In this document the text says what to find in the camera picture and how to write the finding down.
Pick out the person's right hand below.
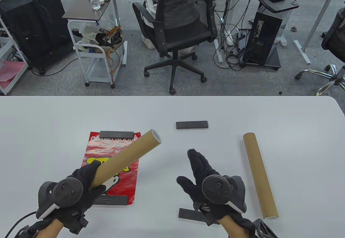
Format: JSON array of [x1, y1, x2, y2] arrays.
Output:
[[177, 148, 247, 226]]

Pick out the person's left hand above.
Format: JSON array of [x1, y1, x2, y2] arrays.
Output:
[[35, 160, 107, 235]]

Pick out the black handheld controller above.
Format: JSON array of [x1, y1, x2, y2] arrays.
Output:
[[36, 177, 83, 220], [202, 175, 247, 213]]

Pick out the red cartoon face poster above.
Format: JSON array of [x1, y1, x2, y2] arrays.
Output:
[[81, 131, 142, 205]]

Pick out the black rectangular weight bar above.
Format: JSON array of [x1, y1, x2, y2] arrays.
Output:
[[99, 131, 134, 138], [93, 195, 129, 207], [178, 208, 220, 225], [176, 121, 209, 130]]

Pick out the brown cardboard mailing tube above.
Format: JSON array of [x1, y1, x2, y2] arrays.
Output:
[[243, 132, 279, 220], [89, 129, 162, 191]]

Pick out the person's left forearm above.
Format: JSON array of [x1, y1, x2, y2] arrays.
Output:
[[40, 218, 65, 238]]

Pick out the person's right forearm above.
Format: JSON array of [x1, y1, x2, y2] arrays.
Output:
[[220, 214, 251, 238]]

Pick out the white metal rack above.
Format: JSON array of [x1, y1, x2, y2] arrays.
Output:
[[0, 14, 29, 95]]

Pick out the white rolling cart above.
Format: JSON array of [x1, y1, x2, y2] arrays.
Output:
[[67, 19, 127, 89]]

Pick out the pink sheet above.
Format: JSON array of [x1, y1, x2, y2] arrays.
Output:
[[0, 61, 26, 82]]

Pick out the black mesh office chair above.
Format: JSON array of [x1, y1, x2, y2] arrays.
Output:
[[132, 0, 221, 95]]

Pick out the black computer tower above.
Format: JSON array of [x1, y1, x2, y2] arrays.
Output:
[[243, 12, 283, 66]]

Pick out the chrome chair base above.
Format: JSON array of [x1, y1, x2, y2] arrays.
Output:
[[295, 64, 345, 96]]

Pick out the white desk leg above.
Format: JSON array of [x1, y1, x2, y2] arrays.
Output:
[[293, 0, 343, 65]]

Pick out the large black cabinet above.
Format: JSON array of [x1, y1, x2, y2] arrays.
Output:
[[0, 0, 74, 75]]

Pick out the brown side table top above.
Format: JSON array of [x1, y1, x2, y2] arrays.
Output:
[[62, 0, 111, 22]]

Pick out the silver metal pole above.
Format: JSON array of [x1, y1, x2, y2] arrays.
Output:
[[108, 0, 127, 66]]

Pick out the black padded chair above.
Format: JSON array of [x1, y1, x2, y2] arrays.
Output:
[[321, 7, 345, 60]]

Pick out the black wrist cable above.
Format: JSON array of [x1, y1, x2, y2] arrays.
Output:
[[4, 212, 37, 238]]

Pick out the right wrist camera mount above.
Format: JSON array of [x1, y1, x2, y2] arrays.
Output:
[[249, 218, 279, 238]]

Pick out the black floor cable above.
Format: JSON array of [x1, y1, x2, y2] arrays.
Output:
[[31, 57, 78, 76]]

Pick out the tangle of black cables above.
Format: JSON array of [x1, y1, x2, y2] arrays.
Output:
[[213, 0, 259, 71]]

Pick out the beige bag with cables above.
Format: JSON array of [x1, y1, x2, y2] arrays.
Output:
[[81, 25, 125, 53]]

